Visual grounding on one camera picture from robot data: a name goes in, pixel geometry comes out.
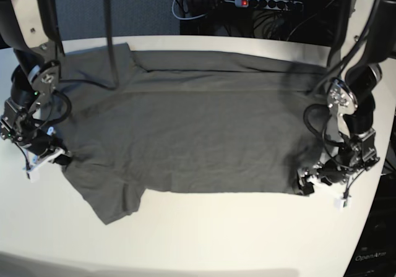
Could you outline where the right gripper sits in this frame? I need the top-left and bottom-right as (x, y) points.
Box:
(21, 134), (72, 170)

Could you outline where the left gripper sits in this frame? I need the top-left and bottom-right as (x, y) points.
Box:
(296, 161), (350, 198)

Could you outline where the dark grey T-shirt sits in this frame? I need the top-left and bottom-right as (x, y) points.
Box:
(55, 44), (325, 224)

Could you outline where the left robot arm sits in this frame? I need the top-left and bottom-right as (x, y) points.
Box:
(293, 0), (395, 205)

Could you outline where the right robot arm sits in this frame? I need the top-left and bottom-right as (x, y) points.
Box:
(1, 0), (72, 174)

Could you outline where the black OpenArm base box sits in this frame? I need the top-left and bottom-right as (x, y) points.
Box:
(344, 174), (395, 276)

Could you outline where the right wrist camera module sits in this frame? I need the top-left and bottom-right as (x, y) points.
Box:
(27, 169), (40, 183)

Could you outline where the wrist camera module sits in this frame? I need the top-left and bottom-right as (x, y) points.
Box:
(334, 197), (352, 211)
(27, 169), (40, 183)

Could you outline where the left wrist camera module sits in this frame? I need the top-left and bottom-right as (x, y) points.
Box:
(334, 197), (352, 211)

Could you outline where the white cable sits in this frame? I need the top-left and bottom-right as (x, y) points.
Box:
(170, 0), (206, 20)

